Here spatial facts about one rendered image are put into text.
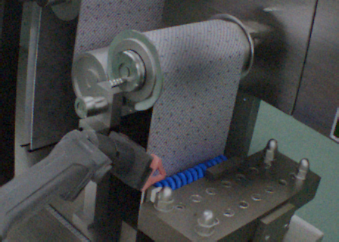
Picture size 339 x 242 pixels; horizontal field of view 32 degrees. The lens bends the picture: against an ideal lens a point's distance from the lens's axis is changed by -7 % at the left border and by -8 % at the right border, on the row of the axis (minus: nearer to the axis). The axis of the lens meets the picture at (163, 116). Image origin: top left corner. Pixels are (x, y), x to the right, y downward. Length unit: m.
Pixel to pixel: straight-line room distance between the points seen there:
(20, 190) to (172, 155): 0.52
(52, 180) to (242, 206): 0.50
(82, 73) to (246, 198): 0.41
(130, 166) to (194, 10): 0.49
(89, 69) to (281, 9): 0.42
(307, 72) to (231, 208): 0.32
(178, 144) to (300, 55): 0.31
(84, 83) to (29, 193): 0.53
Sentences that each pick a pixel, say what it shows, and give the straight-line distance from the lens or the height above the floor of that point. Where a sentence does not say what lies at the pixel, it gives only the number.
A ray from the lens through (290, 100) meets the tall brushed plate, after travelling 1.32.
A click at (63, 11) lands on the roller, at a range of 1.29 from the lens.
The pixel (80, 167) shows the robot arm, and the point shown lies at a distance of 0.90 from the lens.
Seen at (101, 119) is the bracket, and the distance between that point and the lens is 1.18.
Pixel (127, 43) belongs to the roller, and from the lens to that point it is 1.12.
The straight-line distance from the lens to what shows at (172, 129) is 1.17.
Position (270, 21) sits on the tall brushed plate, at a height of 1.32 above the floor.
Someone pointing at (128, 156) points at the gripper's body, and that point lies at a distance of 1.08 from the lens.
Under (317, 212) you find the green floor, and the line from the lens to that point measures 3.14.
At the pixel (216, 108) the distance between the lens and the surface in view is 1.25.
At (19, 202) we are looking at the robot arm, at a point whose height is 1.26.
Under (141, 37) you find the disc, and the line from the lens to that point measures 1.09.
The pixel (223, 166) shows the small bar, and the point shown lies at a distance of 1.27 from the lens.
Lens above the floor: 1.70
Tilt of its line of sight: 28 degrees down
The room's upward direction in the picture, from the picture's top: 9 degrees clockwise
